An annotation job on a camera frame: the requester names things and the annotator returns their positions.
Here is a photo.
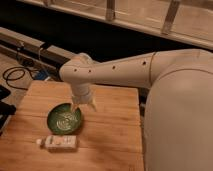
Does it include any white plastic bottle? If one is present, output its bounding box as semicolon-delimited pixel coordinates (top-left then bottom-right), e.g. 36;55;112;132
36;135;77;150

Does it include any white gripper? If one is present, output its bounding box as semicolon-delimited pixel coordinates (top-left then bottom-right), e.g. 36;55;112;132
70;93;97;112

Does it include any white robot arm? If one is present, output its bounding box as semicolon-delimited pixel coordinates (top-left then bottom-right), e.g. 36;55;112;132
59;49;213;171

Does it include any black object at left edge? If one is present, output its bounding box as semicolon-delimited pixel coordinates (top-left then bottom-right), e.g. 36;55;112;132
0;85;16;134

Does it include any green ceramic bowl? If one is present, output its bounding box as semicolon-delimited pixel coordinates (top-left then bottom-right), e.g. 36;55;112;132
47;103;83;135

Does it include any blue box on floor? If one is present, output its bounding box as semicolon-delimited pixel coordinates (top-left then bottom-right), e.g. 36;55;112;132
33;70;49;80

